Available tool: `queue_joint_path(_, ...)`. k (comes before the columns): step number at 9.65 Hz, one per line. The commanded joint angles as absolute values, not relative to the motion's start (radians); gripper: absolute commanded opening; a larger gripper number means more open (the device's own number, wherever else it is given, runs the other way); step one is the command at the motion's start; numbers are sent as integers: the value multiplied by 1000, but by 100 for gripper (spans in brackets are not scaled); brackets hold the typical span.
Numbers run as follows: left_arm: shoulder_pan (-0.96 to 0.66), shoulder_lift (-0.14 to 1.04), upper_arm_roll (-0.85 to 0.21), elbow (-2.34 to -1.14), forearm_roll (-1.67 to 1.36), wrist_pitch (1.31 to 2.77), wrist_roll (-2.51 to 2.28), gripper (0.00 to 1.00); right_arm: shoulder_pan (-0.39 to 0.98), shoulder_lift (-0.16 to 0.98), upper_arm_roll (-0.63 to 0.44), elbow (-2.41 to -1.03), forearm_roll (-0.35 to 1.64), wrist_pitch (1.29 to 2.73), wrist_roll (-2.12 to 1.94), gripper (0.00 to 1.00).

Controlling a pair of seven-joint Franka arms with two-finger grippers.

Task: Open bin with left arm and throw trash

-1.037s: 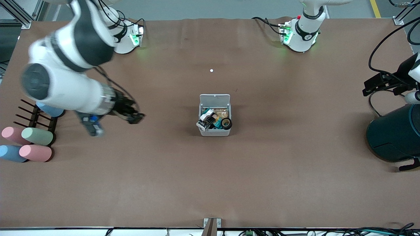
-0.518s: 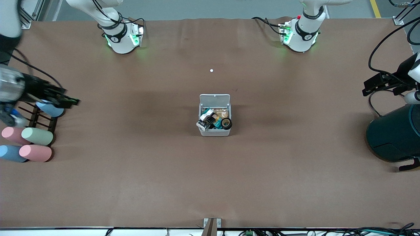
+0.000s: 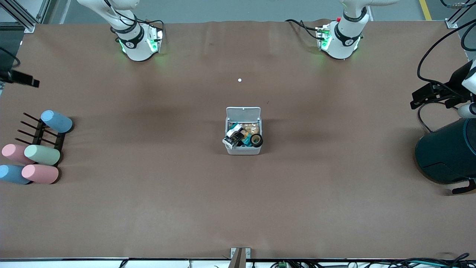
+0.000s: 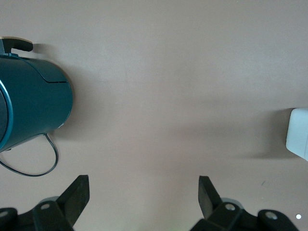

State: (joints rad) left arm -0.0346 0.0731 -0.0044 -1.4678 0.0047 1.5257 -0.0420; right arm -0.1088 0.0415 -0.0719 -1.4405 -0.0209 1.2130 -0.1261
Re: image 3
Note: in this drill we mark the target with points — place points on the teal snack packet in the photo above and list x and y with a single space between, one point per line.
247 141

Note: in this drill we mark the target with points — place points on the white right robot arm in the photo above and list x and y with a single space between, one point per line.
135 46

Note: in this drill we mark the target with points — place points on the gold snack packet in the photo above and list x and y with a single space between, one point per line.
251 128

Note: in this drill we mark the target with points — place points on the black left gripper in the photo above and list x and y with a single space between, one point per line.
454 81

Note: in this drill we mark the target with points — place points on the blue plastic cup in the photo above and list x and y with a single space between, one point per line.
57 121
13 175

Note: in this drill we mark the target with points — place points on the metal table edge bracket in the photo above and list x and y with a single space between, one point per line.
240 257

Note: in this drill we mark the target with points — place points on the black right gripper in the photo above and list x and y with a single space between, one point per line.
7 76

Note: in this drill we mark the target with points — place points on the black electrical tape roll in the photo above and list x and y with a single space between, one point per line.
256 140

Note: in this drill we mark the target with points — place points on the pink plastic cup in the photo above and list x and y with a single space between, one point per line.
40 174
15 153

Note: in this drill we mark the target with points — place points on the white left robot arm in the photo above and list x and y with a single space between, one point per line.
346 41

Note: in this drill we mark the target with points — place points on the green plastic cup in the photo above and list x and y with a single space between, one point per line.
42 155

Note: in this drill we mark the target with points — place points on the right arm base connector plate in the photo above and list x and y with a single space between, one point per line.
155 39

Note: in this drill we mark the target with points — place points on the left arm base connector plate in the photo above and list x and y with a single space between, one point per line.
322 37

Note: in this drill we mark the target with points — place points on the black and white small device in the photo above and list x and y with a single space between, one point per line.
233 139

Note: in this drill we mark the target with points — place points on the grey storage box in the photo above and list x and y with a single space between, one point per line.
243 113

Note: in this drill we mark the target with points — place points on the aluminium frame post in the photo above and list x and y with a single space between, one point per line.
18 16
455 20

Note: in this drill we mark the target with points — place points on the black peg cup rack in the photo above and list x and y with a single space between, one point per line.
39 136

